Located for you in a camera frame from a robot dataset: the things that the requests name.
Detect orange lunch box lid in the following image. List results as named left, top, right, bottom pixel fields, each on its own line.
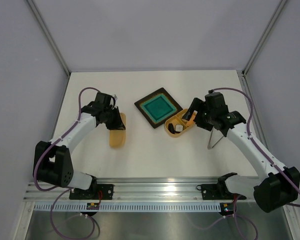
left=106, top=112, right=126, bottom=149

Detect metal tongs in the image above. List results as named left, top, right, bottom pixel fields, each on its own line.
left=207, top=128, right=224, bottom=150

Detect aluminium frame post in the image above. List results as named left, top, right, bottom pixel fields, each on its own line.
left=24, top=0, right=71, bottom=79
left=241, top=0, right=289, bottom=78

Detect grilled salmon slice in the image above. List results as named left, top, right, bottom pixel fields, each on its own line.
left=186, top=113, right=196, bottom=127

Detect square teal black plate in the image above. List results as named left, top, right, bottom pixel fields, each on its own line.
left=134, top=87, right=183, bottom=129

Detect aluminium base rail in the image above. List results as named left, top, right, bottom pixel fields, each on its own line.
left=23, top=177, right=218, bottom=203

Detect black seaweed piece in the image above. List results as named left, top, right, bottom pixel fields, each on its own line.
left=167, top=123, right=175, bottom=134

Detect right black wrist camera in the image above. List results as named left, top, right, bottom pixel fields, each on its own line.
left=205, top=91, right=228, bottom=112

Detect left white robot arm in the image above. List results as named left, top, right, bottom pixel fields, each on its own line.
left=33, top=103, right=126, bottom=199

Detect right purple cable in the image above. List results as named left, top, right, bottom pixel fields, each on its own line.
left=189, top=87, right=300, bottom=240

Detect white slotted cable duct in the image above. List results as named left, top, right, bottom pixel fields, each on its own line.
left=34, top=202, right=221, bottom=213

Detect orange lunch box base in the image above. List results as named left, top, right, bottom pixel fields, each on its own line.
left=164, top=108, right=197, bottom=138

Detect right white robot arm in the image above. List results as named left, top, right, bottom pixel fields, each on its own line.
left=182, top=92, right=300, bottom=213

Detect white tofu cube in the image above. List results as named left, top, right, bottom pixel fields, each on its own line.
left=174, top=124, right=184, bottom=133

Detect right aluminium frame post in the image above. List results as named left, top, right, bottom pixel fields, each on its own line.
left=241, top=0, right=289, bottom=78

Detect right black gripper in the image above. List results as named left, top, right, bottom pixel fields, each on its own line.
left=182, top=97, right=216, bottom=131

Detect left aluminium frame post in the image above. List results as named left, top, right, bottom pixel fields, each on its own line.
left=24, top=0, right=71, bottom=79

